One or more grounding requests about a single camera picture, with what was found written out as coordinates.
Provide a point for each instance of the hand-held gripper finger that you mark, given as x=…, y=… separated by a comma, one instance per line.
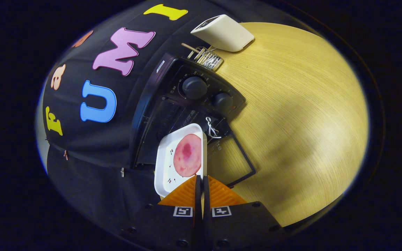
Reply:
x=205, y=200
x=198, y=198

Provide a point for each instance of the pink round food slice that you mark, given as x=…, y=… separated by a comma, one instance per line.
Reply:
x=187, y=157

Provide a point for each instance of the white rectangular plate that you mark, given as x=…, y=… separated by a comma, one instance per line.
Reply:
x=164, y=164

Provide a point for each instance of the black toaster oven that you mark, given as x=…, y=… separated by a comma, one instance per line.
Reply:
x=194, y=87

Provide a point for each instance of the white bread toaster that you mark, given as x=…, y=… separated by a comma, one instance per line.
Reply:
x=225, y=35

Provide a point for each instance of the wooden stick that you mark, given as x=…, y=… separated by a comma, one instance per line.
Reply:
x=188, y=46

